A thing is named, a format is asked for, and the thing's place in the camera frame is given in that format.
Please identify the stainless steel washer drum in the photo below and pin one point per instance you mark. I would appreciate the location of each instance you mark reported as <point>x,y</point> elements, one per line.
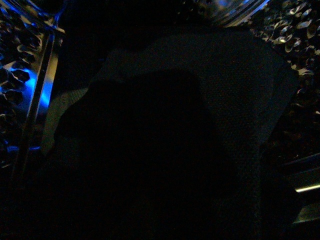
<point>22,24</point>

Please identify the dark navy garment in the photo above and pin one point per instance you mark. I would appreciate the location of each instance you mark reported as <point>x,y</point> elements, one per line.
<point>164,145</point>

